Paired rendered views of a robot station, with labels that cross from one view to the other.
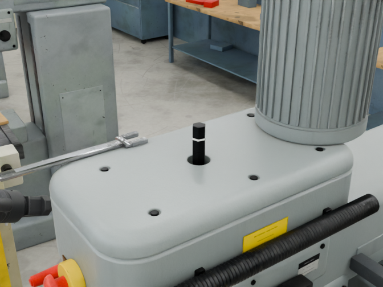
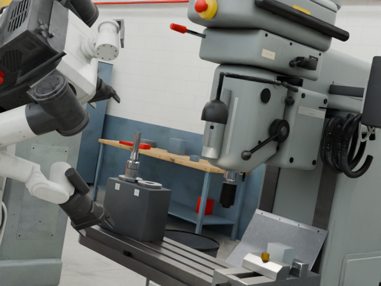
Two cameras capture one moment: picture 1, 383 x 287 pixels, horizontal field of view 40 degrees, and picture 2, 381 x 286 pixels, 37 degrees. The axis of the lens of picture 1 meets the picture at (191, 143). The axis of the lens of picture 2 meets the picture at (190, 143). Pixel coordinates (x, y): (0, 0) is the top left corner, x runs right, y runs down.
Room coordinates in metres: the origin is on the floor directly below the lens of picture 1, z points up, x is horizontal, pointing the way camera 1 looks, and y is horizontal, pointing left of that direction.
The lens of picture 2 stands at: (-1.01, 0.43, 1.46)
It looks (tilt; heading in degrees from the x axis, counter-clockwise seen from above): 3 degrees down; 350
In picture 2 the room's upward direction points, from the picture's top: 10 degrees clockwise
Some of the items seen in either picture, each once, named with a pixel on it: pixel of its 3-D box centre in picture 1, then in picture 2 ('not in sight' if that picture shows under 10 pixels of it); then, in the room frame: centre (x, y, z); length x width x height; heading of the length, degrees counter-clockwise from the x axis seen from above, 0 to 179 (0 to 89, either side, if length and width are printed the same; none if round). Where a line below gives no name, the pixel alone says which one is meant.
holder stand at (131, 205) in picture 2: not in sight; (135, 206); (1.08, 0.24, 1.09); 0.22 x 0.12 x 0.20; 42
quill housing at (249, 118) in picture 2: not in sight; (242, 119); (0.74, -0.02, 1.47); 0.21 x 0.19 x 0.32; 35
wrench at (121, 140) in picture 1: (75, 155); not in sight; (0.74, 0.18, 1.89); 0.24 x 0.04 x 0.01; 125
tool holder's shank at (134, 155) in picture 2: not in sight; (135, 146); (1.12, 0.27, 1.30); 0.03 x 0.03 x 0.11
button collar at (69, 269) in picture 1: (71, 279); (207, 8); (0.60, 0.18, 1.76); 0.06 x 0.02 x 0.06; 35
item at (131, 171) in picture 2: not in sight; (131, 170); (1.12, 0.27, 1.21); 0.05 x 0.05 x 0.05
